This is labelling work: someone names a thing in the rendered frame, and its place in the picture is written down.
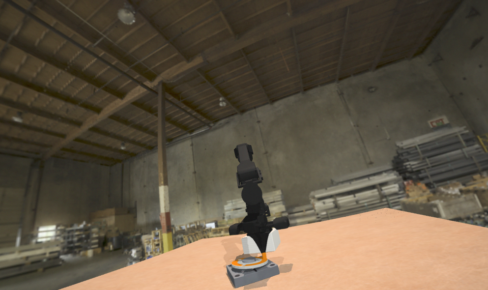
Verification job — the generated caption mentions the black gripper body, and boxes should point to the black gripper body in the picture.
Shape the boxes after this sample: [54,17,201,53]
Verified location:
[229,203,290,235]

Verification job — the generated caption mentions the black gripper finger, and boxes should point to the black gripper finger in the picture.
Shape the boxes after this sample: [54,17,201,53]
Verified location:
[247,231,263,254]
[260,229,273,253]

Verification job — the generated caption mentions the orange round plate with holes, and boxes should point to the orange round plate with holes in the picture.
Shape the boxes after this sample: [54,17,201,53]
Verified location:
[231,253,268,269]

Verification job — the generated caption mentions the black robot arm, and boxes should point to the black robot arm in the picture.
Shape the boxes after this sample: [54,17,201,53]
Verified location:
[234,143,271,233]

